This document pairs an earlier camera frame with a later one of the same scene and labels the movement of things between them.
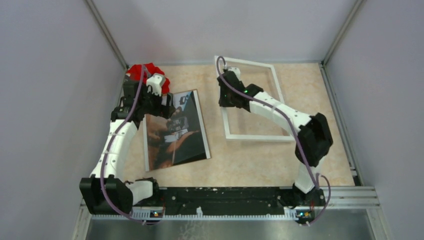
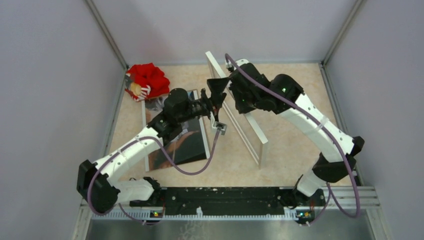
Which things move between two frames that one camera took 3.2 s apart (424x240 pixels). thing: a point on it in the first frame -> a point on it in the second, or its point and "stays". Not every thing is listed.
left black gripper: [165, 110] -> [216, 86]
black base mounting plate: [233, 198] stays
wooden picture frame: [224, 112] -> [249, 135]
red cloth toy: [135, 71] stays
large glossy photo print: [177, 137] stays
